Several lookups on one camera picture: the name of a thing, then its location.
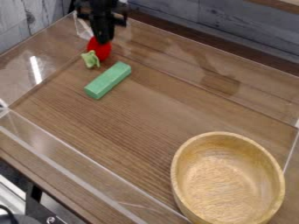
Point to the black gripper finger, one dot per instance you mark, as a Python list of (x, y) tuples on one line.
[(102, 29)]

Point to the wooden bowl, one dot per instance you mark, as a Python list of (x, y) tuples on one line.
[(226, 180)]

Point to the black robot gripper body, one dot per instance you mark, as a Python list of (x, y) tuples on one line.
[(102, 9)]

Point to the red plush strawberry toy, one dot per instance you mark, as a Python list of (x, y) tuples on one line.
[(96, 53)]

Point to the clear acrylic tray walls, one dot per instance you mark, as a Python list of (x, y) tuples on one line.
[(98, 153)]

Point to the green rectangular block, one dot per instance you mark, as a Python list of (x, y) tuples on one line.
[(106, 80)]

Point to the black table leg bracket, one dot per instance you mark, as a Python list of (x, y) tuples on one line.
[(45, 209)]

